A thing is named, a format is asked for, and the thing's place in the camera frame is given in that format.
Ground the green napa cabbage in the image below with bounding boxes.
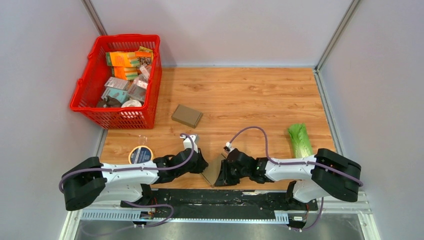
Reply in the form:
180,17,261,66
287,123,314,158

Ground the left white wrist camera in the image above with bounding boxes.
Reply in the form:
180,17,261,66
180,133,199,153

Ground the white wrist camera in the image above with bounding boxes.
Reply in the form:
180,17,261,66
180,133,199,153
223,141,235,154

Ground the orange green box lower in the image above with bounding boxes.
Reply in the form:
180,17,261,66
111,66,139,81

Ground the teal box in basket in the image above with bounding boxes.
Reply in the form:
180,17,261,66
101,87,129,104

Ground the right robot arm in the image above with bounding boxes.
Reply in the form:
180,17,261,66
213,148,363,210

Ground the grey packet in basket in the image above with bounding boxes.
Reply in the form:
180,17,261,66
104,76,132,91

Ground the white tape roll in basket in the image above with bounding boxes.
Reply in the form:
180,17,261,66
121,99,143,108

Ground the orange green box upper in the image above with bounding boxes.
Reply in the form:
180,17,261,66
105,51,141,68

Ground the colourful snack packet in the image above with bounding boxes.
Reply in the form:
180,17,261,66
134,46,154,66

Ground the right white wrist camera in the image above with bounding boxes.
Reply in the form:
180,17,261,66
223,141,235,154

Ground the cardboard box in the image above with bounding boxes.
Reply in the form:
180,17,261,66
171,104,203,129
201,153,226,188

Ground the orange green box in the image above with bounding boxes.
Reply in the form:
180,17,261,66
111,66,139,81
105,51,141,68

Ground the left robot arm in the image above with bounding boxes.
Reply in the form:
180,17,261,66
59,148,209,211

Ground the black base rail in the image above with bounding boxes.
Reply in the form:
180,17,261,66
80,188,320,228

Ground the red plastic shopping basket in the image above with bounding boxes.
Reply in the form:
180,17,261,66
69,34,162,129

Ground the clear packet in basket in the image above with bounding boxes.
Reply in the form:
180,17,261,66
127,74,148,103

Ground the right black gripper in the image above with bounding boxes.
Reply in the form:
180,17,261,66
214,158,250,186

